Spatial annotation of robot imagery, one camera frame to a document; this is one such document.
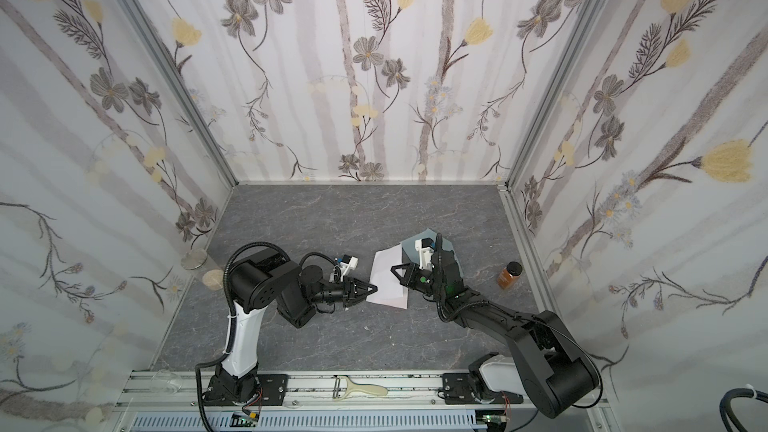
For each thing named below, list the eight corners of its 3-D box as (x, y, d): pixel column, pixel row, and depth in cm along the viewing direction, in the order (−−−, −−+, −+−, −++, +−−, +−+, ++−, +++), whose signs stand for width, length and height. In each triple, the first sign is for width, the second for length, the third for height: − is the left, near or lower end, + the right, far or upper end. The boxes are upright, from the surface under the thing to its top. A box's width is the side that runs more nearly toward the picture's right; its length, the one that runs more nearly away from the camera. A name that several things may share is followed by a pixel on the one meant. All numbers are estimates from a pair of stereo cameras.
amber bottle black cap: (497, 290, 94) (507, 275, 86) (494, 276, 97) (503, 261, 90) (513, 290, 94) (524, 275, 87) (509, 276, 97) (520, 261, 90)
